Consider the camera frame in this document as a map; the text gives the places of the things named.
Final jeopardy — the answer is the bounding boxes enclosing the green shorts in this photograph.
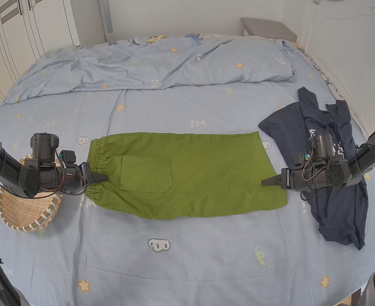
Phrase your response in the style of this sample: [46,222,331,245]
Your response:
[85,131,287,219]

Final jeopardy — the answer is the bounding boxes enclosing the round woven basket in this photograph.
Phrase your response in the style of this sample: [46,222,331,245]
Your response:
[0,156,63,232]

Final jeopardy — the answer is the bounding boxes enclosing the pale blue quilt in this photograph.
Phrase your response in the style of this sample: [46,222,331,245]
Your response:
[1,34,298,106]

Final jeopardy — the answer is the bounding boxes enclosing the dark blue printed T-shirt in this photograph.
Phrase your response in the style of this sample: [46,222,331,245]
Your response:
[258,87,370,251]

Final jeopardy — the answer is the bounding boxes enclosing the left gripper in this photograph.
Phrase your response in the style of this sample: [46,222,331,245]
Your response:
[61,162,94,194]

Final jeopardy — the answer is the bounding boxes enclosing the grey bedside table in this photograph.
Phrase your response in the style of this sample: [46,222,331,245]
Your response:
[241,18,298,41]

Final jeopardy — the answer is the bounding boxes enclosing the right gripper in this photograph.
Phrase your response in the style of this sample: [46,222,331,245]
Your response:
[281,167,315,192]

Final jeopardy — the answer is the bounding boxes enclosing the white wardrobe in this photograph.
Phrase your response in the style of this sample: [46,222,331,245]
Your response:
[0,0,80,109]

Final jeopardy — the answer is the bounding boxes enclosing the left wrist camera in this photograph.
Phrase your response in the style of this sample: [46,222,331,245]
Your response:
[60,150,77,166]

